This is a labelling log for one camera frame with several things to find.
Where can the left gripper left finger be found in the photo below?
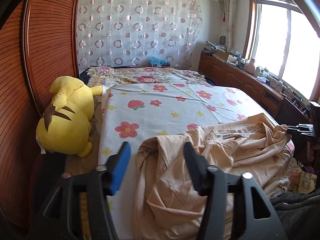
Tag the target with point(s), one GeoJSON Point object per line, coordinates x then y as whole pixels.
{"type": "Point", "coordinates": [61, 217]}

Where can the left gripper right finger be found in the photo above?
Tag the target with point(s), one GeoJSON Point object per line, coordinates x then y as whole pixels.
{"type": "Point", "coordinates": [253, 215]}

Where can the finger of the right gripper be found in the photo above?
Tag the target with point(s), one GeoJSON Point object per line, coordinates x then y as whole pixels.
{"type": "Point", "coordinates": [299, 130]}
{"type": "Point", "coordinates": [304, 126]}

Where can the beige t-shirt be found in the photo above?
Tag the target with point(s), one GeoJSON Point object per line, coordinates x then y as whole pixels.
{"type": "Point", "coordinates": [166, 206]}

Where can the long wooden sideboard cabinet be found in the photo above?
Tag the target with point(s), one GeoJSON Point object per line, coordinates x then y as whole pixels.
{"type": "Point", "coordinates": [274, 102]}

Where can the white plastic jug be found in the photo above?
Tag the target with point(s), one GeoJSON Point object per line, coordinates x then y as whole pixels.
{"type": "Point", "coordinates": [250, 66]}

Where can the wood-framed window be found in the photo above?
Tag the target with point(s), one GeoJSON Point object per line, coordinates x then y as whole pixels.
{"type": "Point", "coordinates": [281, 40]}

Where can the yellow Pikachu plush toy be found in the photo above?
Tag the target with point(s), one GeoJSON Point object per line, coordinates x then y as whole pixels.
{"type": "Point", "coordinates": [65, 124]}

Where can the cardboard box on sideboard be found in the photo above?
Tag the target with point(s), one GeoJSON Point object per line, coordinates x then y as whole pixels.
{"type": "Point", "coordinates": [225, 56]}

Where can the white floral bed sheet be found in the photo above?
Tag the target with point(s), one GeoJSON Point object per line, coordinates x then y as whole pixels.
{"type": "Point", "coordinates": [137, 112]}

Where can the stack of papers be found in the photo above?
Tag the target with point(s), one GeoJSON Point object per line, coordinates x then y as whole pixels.
{"type": "Point", "coordinates": [213, 47]}

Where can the blue tissue pack box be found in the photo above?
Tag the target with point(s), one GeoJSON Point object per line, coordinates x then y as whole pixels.
{"type": "Point", "coordinates": [155, 62]}

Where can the beige rose-pattern blanket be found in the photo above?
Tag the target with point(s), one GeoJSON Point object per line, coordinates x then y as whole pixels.
{"type": "Point", "coordinates": [147, 75]}

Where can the beige side curtain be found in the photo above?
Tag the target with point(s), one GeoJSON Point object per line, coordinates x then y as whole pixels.
{"type": "Point", "coordinates": [230, 12]}

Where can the wooden slatted wardrobe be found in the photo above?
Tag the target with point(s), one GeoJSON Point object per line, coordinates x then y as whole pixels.
{"type": "Point", "coordinates": [37, 46]}

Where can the sheer circle-pattern curtain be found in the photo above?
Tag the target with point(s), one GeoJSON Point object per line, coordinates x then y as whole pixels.
{"type": "Point", "coordinates": [118, 33]}

